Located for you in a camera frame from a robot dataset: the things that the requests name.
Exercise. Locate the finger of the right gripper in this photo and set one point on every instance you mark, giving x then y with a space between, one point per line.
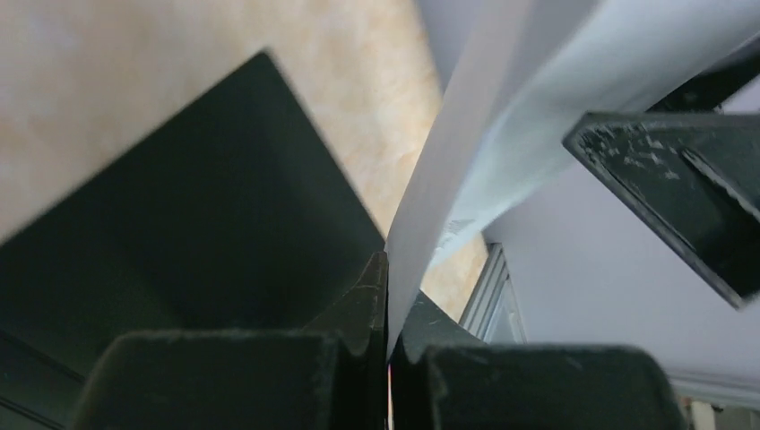
692 179

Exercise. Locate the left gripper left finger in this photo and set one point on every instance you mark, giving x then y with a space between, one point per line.
330 374

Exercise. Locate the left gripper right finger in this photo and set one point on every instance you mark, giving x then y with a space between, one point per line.
445 378

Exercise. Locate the teal black file folder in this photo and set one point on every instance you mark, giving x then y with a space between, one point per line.
231 215

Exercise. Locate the printed paper sheet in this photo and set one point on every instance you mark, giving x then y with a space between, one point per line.
527 73

